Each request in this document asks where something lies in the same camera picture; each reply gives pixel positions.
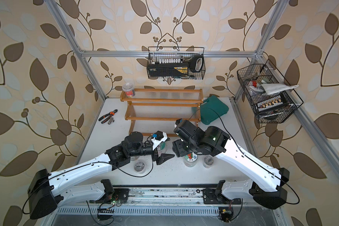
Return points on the wooden two-tier shelf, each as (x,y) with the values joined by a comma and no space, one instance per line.
(162,105)

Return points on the back black wire basket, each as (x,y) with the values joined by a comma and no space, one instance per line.
(173,52)

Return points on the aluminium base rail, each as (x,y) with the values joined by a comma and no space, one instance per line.
(172,197)

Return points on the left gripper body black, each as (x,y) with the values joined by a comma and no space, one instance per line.
(146,150)

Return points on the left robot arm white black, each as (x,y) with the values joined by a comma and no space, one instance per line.
(48,191)

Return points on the black yellow tool in basket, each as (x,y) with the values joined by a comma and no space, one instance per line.
(181,67)

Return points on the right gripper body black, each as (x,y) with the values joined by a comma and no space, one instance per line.
(184,148)

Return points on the black wire basket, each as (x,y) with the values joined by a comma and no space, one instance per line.
(173,52)
(254,75)

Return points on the right black wire basket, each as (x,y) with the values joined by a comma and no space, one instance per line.
(254,75)

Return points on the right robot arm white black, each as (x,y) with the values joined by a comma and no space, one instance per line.
(265,183)

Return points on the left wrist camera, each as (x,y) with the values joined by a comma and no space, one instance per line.
(157,138)

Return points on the white paper in basket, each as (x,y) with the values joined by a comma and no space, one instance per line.
(274,88)

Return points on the green plastic tool case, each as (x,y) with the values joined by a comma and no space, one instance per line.
(211,109)

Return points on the paint tube set box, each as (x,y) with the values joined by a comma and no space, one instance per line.
(271,104)

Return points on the flower label seed jar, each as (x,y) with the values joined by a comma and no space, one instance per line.
(161,148)

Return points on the tomato label seed jar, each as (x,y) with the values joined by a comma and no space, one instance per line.
(190,160)

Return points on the clear seed jar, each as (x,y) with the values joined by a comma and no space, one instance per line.
(208,161)
(129,90)
(140,167)

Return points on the orange black pliers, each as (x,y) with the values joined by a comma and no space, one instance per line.
(105,118)

